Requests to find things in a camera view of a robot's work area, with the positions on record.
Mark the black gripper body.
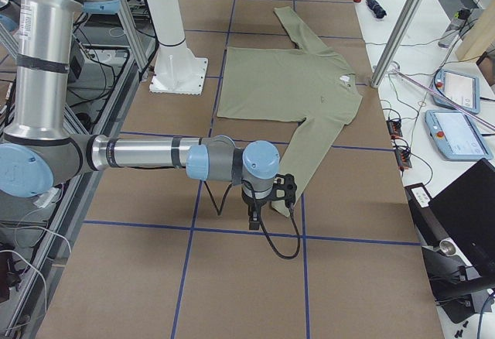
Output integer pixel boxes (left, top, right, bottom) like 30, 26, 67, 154
242, 187, 270, 217

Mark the olive green long-sleeve shirt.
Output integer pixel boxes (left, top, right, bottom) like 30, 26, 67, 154
217, 7, 362, 195

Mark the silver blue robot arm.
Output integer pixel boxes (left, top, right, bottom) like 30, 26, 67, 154
1, 0, 279, 230

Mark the orange electronics board near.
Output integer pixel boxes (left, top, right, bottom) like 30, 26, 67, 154
394, 146, 412, 172

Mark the orange electronics board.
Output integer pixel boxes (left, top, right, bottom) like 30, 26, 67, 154
386, 119, 403, 139
394, 146, 412, 172

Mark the orange electronics board far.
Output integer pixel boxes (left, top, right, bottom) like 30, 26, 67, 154
386, 119, 403, 139

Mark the black power adapter box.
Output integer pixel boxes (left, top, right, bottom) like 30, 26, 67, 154
405, 183, 451, 251

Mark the silver metal cup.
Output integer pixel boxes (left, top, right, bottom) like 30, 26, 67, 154
439, 238, 458, 257

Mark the black monitor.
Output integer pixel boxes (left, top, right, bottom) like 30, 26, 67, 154
429, 159, 494, 276

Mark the near blue teach pendant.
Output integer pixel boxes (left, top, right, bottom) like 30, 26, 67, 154
425, 110, 493, 162

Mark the blue teach pendant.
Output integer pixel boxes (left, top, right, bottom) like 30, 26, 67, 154
425, 110, 493, 162
431, 69, 480, 114

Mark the reacher grabber stick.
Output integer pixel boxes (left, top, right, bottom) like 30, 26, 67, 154
387, 67, 495, 131

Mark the folded dark blue umbrella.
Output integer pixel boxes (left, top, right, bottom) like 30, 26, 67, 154
366, 0, 387, 19

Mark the far blue teach pendant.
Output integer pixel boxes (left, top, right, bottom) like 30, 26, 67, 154
431, 69, 480, 114

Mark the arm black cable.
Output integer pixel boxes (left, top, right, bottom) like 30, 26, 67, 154
203, 179, 302, 260

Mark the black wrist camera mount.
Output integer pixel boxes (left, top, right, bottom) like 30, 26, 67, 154
268, 174, 297, 211

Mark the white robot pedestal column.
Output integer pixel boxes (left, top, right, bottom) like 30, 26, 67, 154
147, 0, 208, 95

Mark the aluminium side frame rail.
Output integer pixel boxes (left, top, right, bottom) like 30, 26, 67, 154
0, 0, 163, 332

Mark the aluminium frame post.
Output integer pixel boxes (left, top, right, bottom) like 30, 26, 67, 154
370, 0, 422, 88

